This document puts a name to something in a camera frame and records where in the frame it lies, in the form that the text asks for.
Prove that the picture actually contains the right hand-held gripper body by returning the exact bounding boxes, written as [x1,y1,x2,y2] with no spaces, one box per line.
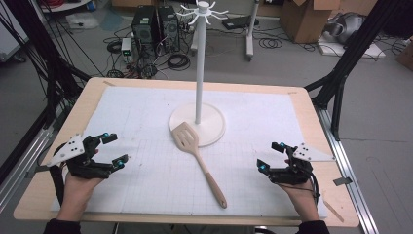
[268,141,336,187]

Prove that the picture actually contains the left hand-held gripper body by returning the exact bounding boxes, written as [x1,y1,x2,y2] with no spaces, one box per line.
[46,133,114,180]

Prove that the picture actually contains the person's right hand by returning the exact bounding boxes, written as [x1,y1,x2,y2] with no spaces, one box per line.
[278,180,321,224]

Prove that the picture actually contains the person's left hand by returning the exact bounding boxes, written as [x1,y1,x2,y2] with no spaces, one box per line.
[56,171,105,222]

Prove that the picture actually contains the white grid mat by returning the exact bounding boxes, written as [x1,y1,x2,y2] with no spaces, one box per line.
[51,85,329,219]

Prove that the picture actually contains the grey tape strip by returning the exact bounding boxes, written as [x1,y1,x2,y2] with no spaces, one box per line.
[332,175,354,187]

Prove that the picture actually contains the thin wooden stick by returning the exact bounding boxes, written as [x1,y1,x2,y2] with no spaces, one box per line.
[321,198,346,224]

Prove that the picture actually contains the wooden slotted spatula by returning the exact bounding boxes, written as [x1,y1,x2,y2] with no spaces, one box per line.
[170,121,229,210]

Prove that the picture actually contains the small grey power supply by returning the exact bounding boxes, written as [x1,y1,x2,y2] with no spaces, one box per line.
[120,37,133,63]

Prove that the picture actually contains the white utensil hanging rack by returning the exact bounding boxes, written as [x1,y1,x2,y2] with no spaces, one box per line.
[168,0,230,148]

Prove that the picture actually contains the black computer tower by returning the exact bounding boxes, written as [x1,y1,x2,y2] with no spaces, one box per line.
[157,5,181,54]
[131,5,161,60]

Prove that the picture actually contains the white rolling stand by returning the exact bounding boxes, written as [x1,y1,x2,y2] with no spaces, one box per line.
[244,0,261,62]

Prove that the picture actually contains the large cardboard box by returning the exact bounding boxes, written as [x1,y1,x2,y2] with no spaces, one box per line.
[279,0,343,45]

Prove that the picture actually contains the black flat case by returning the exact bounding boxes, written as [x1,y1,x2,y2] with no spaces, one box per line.
[221,15,260,31]

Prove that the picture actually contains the white foam board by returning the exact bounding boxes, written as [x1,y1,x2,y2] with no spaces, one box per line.
[317,33,388,60]

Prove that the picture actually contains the grey vacuum cleaner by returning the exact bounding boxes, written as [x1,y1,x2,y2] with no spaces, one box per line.
[324,12,365,45]

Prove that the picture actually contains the small cardboard box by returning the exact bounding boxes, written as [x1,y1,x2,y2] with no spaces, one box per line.
[395,39,413,73]

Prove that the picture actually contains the aluminium rail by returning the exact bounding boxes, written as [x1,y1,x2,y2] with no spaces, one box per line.
[315,106,380,234]
[0,126,56,214]

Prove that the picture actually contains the black metal frame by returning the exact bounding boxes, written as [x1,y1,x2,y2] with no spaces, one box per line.
[0,0,93,183]
[304,0,407,142]

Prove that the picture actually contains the coiled black cable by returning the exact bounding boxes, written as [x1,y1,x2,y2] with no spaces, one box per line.
[258,37,283,50]
[166,53,192,72]
[106,39,124,56]

